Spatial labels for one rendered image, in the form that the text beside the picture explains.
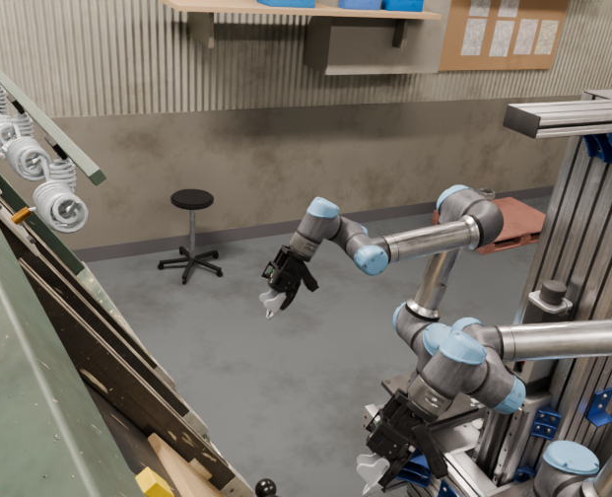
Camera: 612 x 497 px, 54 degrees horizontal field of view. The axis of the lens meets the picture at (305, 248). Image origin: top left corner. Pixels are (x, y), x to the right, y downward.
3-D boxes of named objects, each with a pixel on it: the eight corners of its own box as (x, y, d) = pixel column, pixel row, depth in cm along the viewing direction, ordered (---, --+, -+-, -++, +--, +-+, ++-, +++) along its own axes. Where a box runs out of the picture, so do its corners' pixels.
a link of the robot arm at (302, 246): (311, 236, 166) (325, 248, 159) (304, 250, 166) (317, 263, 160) (291, 228, 161) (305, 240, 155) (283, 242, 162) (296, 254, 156)
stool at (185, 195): (209, 248, 481) (210, 179, 453) (234, 274, 446) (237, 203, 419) (149, 258, 456) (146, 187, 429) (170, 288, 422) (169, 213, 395)
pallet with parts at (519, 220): (510, 207, 612) (517, 179, 598) (566, 239, 555) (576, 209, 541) (428, 220, 566) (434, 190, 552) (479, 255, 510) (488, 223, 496)
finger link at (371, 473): (343, 480, 115) (371, 444, 113) (369, 497, 115) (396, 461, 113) (343, 489, 112) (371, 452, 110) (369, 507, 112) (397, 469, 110)
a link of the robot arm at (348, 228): (365, 263, 163) (334, 250, 157) (347, 245, 172) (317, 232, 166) (379, 240, 161) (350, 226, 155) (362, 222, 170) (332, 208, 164)
